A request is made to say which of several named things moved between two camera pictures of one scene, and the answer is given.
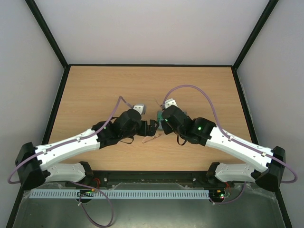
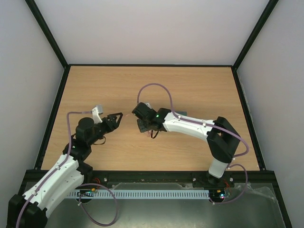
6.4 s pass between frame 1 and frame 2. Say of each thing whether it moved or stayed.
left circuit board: stayed
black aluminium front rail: stayed
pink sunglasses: moved
